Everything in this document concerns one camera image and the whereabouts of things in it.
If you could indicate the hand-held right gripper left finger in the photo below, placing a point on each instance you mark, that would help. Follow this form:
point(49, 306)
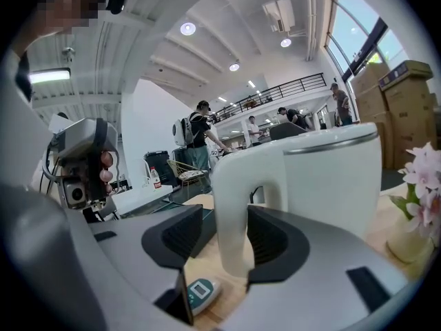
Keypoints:
point(138, 247)

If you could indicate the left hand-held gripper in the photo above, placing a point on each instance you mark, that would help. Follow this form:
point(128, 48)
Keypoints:
point(82, 136)

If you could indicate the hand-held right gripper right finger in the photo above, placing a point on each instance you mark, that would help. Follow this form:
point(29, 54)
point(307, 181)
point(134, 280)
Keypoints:
point(310, 288)

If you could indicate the white electric kettle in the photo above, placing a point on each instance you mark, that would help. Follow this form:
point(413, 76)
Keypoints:
point(327, 185)

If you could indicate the person's left hand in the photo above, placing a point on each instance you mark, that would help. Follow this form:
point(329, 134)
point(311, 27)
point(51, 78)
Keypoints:
point(107, 174)

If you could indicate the white table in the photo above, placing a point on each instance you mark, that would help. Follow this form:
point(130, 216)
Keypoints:
point(144, 198)

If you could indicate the person's cream sweatshirt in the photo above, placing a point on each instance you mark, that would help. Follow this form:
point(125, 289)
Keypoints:
point(20, 122)

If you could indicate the long tube ceiling light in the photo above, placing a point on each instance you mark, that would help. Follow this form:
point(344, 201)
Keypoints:
point(50, 75)

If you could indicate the red label water bottle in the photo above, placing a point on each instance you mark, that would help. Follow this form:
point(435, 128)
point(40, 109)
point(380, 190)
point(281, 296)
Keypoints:
point(155, 179)

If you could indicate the dark green box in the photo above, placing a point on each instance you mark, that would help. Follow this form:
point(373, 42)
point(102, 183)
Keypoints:
point(208, 233)

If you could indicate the green white digital device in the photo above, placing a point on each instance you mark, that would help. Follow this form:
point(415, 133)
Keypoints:
point(203, 295)

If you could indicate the black bin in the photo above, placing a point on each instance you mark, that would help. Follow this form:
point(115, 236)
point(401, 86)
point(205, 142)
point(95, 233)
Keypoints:
point(158, 167)

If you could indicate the white backpack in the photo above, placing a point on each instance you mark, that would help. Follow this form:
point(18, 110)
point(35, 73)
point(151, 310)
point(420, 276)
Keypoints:
point(182, 133)

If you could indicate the cream vase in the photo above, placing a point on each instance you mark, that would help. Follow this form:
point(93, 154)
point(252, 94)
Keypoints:
point(408, 247)

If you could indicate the person's head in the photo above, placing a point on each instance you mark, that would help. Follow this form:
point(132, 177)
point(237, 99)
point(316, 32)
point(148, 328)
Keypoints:
point(65, 2)

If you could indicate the round ceiling light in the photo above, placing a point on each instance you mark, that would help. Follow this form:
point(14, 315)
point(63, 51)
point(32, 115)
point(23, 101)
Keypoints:
point(187, 28)
point(285, 42)
point(234, 67)

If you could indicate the pink flowers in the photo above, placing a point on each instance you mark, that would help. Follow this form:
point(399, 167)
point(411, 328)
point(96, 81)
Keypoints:
point(423, 174)

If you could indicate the stack of cardboard boxes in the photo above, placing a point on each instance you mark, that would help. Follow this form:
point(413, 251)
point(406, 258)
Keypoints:
point(403, 122)

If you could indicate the black mezzanine railing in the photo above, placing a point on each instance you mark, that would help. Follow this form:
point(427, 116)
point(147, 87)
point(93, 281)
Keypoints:
point(275, 93)

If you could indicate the white ceiling air conditioner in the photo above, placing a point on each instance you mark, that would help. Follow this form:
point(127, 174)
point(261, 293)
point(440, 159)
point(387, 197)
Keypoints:
point(279, 14)

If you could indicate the large window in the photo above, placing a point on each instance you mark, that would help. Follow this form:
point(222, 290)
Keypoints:
point(361, 29)

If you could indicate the grey fisheye camera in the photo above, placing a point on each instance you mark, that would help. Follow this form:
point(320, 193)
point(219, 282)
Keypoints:
point(75, 193)

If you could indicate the dome security camera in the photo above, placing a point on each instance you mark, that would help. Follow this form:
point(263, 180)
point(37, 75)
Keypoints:
point(67, 52)

